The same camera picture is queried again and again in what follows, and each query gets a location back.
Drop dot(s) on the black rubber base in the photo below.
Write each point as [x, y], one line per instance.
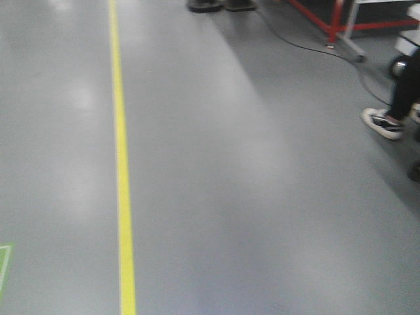
[239, 5]
[202, 6]

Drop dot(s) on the yellow floor line tape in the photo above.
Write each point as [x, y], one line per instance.
[127, 287]

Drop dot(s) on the black white sneaker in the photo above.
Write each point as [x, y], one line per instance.
[377, 120]

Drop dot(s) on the standing person black leg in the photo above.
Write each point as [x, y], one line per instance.
[406, 91]

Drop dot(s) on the green footprint floor sticker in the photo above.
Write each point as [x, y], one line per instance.
[7, 250]

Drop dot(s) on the red metal frame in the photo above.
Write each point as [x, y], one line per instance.
[340, 19]

